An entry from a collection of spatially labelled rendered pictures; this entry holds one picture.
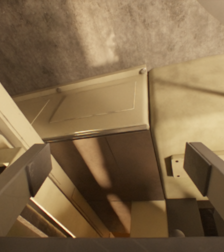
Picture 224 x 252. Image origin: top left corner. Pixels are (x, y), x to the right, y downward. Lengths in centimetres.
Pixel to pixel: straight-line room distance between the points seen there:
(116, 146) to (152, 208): 54
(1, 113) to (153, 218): 98
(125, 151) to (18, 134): 49
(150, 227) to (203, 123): 69
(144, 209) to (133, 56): 99
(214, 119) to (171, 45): 61
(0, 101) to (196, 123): 79
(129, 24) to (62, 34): 43
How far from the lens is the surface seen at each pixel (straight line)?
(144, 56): 126
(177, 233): 43
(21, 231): 73
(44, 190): 70
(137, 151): 86
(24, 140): 88
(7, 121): 84
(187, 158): 17
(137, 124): 80
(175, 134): 81
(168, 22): 122
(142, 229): 120
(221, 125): 83
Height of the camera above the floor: 119
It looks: 49 degrees down
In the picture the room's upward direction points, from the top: 168 degrees counter-clockwise
